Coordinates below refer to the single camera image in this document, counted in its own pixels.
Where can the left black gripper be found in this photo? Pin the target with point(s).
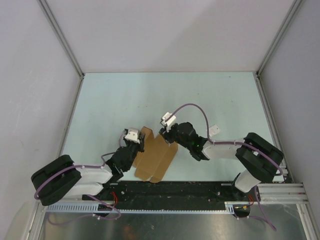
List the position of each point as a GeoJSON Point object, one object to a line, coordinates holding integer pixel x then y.
{"type": "Point", "coordinates": [141, 138]}

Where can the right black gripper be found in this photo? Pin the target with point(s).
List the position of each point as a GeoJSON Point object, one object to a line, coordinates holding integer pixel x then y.
{"type": "Point", "coordinates": [166, 135]}

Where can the brown cardboard box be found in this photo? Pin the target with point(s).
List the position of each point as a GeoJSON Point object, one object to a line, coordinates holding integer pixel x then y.
{"type": "Point", "coordinates": [152, 164]}

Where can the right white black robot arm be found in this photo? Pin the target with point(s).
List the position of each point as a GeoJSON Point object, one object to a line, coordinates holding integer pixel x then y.
{"type": "Point", "coordinates": [260, 158]}

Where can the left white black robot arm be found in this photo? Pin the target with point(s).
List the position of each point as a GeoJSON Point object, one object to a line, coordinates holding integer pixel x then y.
{"type": "Point", "coordinates": [63, 178]}

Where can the small white paper scrap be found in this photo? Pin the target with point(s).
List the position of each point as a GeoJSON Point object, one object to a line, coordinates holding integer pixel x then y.
{"type": "Point", "coordinates": [214, 130]}

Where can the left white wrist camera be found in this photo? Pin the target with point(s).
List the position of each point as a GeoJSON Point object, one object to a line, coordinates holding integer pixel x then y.
{"type": "Point", "coordinates": [132, 135]}

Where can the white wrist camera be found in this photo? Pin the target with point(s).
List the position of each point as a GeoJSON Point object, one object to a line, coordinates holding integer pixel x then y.
{"type": "Point", "coordinates": [168, 120]}
{"type": "Point", "coordinates": [132, 135]}

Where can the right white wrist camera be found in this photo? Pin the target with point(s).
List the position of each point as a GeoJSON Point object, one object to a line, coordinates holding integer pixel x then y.
{"type": "Point", "coordinates": [168, 120]}

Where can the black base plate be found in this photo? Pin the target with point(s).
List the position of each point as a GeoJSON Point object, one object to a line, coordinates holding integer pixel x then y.
{"type": "Point", "coordinates": [175, 196]}

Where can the aluminium frame rail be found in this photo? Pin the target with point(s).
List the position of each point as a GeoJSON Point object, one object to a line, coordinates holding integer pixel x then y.
{"type": "Point", "coordinates": [267, 192]}

